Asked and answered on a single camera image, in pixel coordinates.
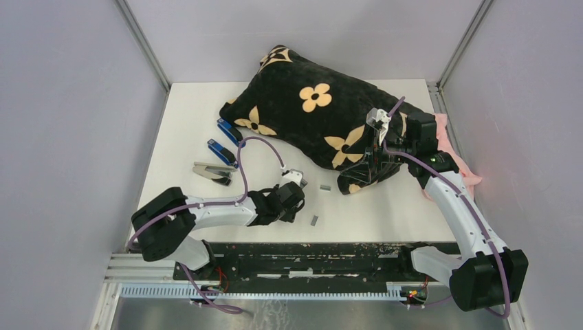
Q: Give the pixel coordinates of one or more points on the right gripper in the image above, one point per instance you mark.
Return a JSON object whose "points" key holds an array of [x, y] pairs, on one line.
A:
{"points": [[362, 170]]}

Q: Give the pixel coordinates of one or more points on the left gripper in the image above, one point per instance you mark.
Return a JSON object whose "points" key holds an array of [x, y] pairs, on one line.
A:
{"points": [[290, 215]]}

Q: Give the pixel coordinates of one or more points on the grey beige stapler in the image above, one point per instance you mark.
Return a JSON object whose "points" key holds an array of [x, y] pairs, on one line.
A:
{"points": [[219, 174]]}

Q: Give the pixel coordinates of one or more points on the blue stapler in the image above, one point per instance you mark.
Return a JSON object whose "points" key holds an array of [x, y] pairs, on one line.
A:
{"points": [[225, 155], [231, 132]]}

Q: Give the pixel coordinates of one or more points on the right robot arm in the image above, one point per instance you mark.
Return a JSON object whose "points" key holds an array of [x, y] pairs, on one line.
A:
{"points": [[487, 273]]}

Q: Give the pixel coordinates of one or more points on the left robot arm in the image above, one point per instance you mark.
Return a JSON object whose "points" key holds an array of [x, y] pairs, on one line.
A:
{"points": [[162, 227]]}

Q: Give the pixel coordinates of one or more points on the pink cloth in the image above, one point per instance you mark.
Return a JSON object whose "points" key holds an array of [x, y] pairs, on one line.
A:
{"points": [[469, 178]]}

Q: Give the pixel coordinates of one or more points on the black pillow with beige flowers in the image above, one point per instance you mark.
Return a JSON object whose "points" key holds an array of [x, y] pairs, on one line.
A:
{"points": [[318, 110]]}

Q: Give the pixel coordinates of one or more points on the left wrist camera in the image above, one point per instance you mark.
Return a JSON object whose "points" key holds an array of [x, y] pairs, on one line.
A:
{"points": [[291, 175]]}

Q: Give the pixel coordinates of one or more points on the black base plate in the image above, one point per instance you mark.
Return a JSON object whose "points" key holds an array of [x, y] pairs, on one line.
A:
{"points": [[312, 268]]}

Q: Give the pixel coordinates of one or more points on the white cable duct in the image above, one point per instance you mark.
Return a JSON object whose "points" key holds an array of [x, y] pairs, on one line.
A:
{"points": [[186, 291]]}

